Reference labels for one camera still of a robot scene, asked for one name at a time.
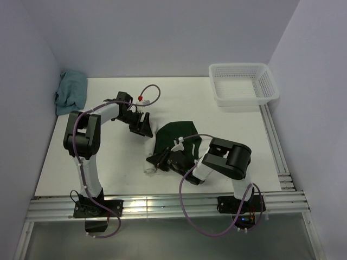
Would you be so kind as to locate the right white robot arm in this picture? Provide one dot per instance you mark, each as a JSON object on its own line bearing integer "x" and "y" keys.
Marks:
{"x": 228, "y": 158}

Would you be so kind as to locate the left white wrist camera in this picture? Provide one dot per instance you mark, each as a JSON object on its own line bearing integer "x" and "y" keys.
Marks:
{"x": 143, "y": 101}

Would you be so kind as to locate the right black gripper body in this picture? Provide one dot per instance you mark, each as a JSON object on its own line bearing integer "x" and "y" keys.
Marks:
{"x": 172, "y": 167}

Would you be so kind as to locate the white plastic perforated basket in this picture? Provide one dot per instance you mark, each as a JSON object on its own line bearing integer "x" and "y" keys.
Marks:
{"x": 242, "y": 84}

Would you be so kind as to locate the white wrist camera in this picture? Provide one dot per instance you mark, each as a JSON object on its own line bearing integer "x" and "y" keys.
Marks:
{"x": 178, "y": 145}
{"x": 143, "y": 101}

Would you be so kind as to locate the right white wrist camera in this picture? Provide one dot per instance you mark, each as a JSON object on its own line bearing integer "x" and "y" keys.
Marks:
{"x": 178, "y": 145}

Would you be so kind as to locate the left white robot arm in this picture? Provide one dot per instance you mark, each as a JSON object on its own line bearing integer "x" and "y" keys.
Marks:
{"x": 82, "y": 138}

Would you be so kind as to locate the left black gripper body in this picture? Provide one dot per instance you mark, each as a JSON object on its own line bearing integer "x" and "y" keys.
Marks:
{"x": 133, "y": 119}

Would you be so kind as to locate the white green raglan t-shirt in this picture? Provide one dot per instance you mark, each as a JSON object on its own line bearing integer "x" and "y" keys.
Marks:
{"x": 167, "y": 136}

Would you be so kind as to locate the aluminium rail frame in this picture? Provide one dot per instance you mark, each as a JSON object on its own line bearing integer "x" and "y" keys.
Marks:
{"x": 288, "y": 200}

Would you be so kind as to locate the crumpled light blue t-shirt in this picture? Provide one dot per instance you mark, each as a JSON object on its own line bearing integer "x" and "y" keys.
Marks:
{"x": 71, "y": 94}

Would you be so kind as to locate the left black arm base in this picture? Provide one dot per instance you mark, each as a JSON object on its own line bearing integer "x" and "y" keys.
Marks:
{"x": 96, "y": 217}

